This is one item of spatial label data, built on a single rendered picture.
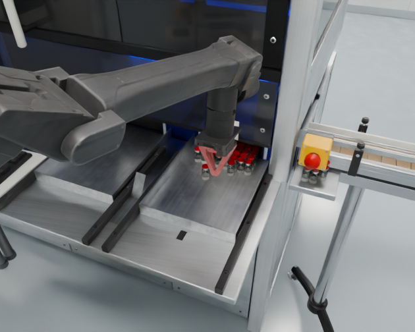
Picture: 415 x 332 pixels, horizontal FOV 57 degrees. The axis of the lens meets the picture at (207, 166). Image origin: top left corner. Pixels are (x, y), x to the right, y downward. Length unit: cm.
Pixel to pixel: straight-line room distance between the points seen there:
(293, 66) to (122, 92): 54
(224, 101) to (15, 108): 45
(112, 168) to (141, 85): 71
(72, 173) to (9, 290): 105
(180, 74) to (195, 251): 50
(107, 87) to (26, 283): 173
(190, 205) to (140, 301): 95
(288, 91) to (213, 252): 42
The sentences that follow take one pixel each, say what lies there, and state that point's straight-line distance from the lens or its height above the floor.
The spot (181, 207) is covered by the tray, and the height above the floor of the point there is 88.
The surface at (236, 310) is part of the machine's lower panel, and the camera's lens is 171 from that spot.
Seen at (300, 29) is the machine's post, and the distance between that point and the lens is 88.
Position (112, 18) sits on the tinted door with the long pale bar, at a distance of 108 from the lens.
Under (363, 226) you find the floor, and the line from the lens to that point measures 230.
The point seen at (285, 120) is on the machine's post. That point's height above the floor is 108.
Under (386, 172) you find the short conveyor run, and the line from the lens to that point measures 116.
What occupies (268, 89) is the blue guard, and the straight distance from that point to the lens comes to 95.
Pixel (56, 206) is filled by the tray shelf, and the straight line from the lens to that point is 109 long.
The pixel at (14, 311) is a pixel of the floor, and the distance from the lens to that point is 204.
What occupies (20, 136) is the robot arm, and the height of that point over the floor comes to 142.
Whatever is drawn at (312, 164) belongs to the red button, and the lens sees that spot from 99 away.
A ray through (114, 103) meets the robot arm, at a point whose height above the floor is 139.
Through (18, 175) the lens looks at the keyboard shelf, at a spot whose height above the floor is 80.
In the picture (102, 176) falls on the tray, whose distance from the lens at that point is 114.
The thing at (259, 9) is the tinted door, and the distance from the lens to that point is 90.
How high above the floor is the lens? 160
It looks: 40 degrees down
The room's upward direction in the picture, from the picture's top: straight up
